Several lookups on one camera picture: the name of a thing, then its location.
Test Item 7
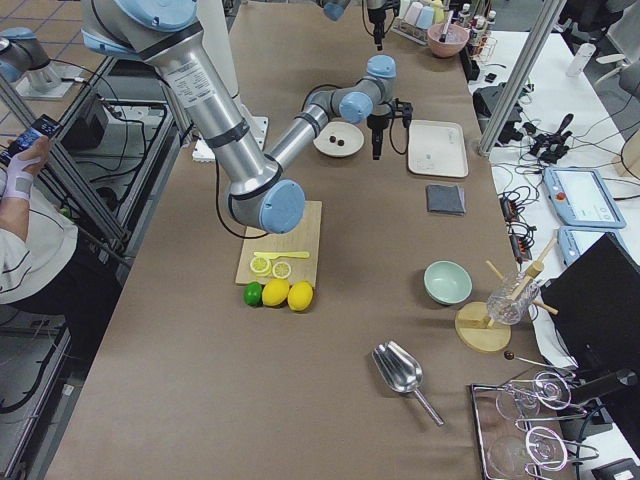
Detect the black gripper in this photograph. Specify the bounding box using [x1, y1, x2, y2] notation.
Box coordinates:
[363, 0, 400, 50]
[366, 98, 413, 160]

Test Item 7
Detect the beige shallow plate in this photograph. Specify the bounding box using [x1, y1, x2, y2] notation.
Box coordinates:
[313, 121, 364, 158]

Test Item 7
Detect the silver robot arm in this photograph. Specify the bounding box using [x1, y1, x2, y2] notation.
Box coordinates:
[316, 0, 400, 51]
[82, 1, 396, 234]

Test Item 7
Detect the cream rabbit tray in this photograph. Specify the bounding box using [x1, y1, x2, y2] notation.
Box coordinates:
[407, 120, 469, 178]

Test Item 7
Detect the person hand with brace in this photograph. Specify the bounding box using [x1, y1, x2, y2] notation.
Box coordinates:
[3, 136, 51, 201]

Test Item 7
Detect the white cup rack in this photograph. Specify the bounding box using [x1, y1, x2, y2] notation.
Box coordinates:
[391, 17, 427, 45]

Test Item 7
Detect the pink cup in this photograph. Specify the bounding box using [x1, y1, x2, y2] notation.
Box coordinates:
[403, 1, 423, 26]

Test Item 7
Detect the blue cup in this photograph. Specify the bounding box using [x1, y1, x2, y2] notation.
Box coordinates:
[416, 5, 435, 30]

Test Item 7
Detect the pink bowl with ice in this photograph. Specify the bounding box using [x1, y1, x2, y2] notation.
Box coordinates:
[427, 23, 469, 58]

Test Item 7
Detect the grey folded cloth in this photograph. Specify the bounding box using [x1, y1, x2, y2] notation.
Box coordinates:
[426, 184, 466, 216]

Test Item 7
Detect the bamboo cutting board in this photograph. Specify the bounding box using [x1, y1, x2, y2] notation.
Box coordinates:
[235, 200, 322, 286]

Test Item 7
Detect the yellow plastic knife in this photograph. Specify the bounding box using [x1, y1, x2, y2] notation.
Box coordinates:
[253, 251, 310, 260]

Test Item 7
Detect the mint green bowl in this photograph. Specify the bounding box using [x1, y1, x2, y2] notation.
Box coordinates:
[423, 260, 473, 305]

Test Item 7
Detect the lemon slice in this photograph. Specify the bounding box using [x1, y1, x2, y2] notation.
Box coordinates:
[271, 261, 292, 279]
[249, 256, 272, 277]

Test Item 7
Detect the yellow lemon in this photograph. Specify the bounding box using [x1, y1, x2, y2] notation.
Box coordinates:
[287, 281, 314, 312]
[262, 278, 290, 307]

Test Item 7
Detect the green lime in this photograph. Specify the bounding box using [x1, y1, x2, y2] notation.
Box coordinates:
[243, 282, 263, 307]

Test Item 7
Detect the white bottle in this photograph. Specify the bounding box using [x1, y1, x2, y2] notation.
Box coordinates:
[566, 43, 596, 77]

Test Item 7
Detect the blue teach pendant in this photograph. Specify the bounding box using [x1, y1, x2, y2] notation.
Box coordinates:
[543, 167, 626, 229]
[557, 226, 626, 266]

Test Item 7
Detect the clear glass cup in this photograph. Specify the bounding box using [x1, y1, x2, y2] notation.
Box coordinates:
[487, 272, 540, 325]

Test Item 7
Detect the wooden cup stand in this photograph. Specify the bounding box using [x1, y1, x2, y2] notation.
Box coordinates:
[455, 237, 558, 353]

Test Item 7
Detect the steel scoop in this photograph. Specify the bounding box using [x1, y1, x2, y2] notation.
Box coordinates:
[372, 340, 445, 427]

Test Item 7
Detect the black monitor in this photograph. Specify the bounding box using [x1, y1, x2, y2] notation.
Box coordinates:
[542, 233, 639, 373]

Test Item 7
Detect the black smartphone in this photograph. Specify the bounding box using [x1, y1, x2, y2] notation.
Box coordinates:
[1, 114, 62, 166]

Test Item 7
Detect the black wine glass rack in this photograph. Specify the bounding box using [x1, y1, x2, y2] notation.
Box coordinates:
[470, 384, 599, 479]

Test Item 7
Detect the person in white jacket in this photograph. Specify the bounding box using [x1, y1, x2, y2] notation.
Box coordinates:
[1, 192, 121, 362]

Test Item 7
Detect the white camera post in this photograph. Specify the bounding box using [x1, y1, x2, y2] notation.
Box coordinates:
[196, 0, 268, 147]

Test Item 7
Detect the aluminium frame post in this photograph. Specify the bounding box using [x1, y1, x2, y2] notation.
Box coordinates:
[478, 0, 566, 158]

